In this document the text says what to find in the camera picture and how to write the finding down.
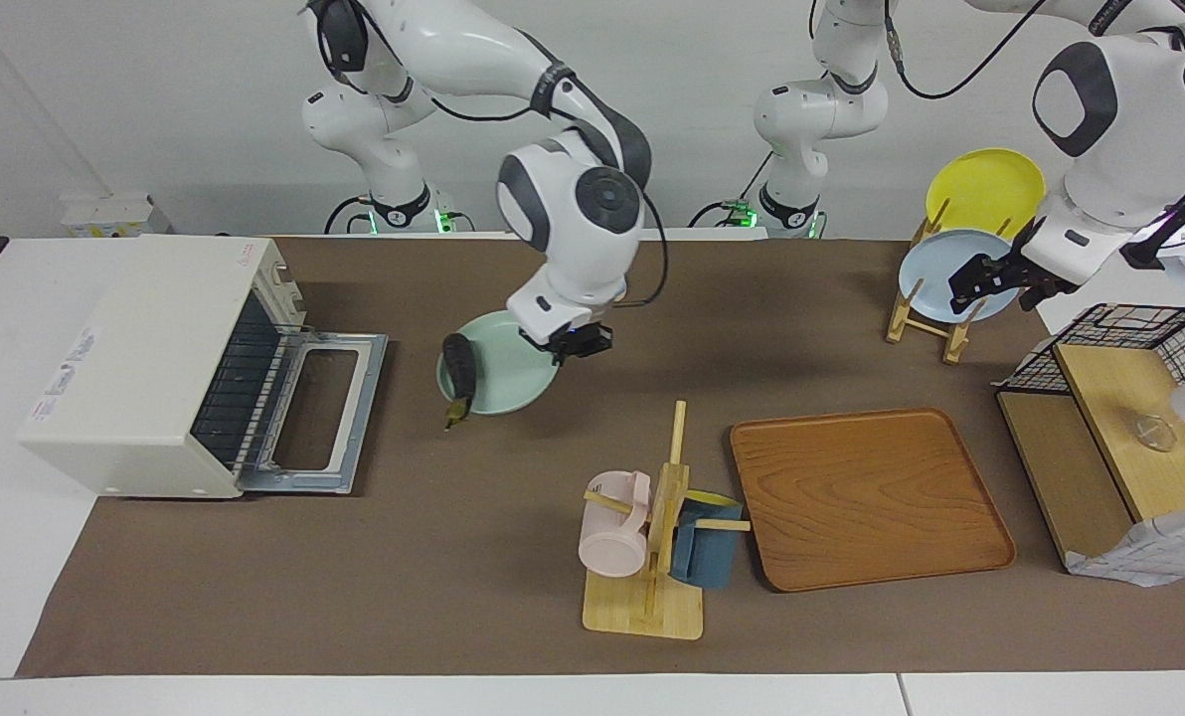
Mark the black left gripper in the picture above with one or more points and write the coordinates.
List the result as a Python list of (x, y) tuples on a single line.
[(998, 272)]

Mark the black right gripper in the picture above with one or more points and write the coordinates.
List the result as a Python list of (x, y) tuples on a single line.
[(585, 341)]

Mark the pale green plate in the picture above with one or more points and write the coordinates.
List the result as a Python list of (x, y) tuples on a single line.
[(503, 373)]

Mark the dark purple eggplant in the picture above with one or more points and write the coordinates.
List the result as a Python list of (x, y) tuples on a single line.
[(458, 363)]

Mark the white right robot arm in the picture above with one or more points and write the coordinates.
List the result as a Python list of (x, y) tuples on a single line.
[(573, 199)]

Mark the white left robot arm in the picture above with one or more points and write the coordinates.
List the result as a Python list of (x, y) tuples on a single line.
[(1129, 129)]

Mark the metal oven rack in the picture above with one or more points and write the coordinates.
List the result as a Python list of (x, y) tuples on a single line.
[(245, 398)]

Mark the white toaster oven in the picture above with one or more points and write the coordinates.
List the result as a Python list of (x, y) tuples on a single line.
[(145, 358)]

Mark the light blue plate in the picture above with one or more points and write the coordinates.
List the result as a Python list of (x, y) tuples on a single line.
[(935, 273)]

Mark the yellow plate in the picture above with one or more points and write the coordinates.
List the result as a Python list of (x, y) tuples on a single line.
[(985, 189)]

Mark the wooden dish rack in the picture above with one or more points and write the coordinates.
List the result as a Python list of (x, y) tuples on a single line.
[(897, 320)]

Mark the wooden shelf unit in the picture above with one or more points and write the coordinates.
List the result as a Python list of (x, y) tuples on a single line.
[(1119, 418)]

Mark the pink mug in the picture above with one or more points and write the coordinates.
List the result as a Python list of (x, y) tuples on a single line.
[(612, 542)]

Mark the small clear glass cup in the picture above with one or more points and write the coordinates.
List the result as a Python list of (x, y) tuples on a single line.
[(1156, 433)]

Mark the brown wooden serving tray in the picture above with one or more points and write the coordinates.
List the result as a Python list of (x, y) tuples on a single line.
[(871, 497)]

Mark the dark blue mug yellow inside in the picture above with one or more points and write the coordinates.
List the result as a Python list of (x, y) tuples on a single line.
[(707, 557)]

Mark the wooden mug tree stand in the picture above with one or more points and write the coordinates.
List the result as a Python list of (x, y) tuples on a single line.
[(642, 607)]

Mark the white box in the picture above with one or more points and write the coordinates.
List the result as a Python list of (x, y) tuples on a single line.
[(115, 214)]

